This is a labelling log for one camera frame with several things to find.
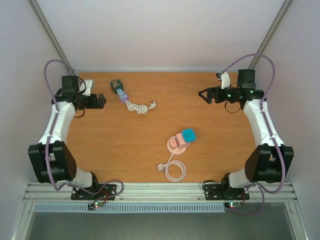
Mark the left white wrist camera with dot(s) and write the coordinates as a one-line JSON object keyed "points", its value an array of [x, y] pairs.
{"points": [[89, 85]]}

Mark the left green circuit board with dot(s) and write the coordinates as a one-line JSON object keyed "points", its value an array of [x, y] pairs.
{"points": [[94, 205]]}

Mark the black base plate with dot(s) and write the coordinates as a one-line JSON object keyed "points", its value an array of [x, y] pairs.
{"points": [[213, 192], [92, 194]]}

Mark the aluminium frame post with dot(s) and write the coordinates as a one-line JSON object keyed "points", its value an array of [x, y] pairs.
{"points": [[49, 32], [279, 17]]}

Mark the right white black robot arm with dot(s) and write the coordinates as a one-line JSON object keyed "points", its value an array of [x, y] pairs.
{"points": [[271, 159]]}

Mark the left aluminium frame post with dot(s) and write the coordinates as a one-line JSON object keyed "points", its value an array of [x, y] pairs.
{"points": [[49, 32]]}

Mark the light blue plug adapter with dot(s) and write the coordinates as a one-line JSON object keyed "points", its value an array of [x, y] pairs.
{"points": [[121, 94]]}

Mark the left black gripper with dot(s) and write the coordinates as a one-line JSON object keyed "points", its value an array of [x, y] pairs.
{"points": [[94, 104]]}

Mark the large pink cube adapter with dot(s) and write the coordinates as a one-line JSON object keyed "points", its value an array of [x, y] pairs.
{"points": [[183, 141]]}

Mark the right green circuit board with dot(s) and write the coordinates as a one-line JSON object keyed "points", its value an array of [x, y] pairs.
{"points": [[232, 204]]}

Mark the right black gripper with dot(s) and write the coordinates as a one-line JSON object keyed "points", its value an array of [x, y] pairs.
{"points": [[215, 91]]}

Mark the right aluminium frame post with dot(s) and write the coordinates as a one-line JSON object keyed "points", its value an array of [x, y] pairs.
{"points": [[279, 17]]}

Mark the teal square plug adapter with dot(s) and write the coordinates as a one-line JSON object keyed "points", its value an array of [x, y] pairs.
{"points": [[188, 135]]}

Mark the purple power strip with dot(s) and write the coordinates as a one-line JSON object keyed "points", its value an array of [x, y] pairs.
{"points": [[125, 99]]}

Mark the green circuit board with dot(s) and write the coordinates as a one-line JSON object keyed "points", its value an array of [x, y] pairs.
{"points": [[232, 204], [94, 205]]}

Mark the grey slotted cable duct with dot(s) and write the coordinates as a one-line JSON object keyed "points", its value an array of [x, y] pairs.
{"points": [[130, 208]]}

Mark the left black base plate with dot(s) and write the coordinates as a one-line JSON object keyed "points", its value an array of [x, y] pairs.
{"points": [[92, 194]]}

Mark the aluminium front rail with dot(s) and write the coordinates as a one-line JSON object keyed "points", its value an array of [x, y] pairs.
{"points": [[154, 193]]}

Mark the small pink plug adapter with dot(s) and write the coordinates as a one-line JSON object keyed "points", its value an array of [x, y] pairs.
{"points": [[172, 143]]}

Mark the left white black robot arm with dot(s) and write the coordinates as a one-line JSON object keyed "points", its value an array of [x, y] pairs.
{"points": [[51, 159]]}

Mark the dark green cube adapter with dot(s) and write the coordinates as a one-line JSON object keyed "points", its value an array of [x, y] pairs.
{"points": [[115, 85]]}

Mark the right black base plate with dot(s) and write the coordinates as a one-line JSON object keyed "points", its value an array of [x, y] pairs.
{"points": [[213, 192]]}

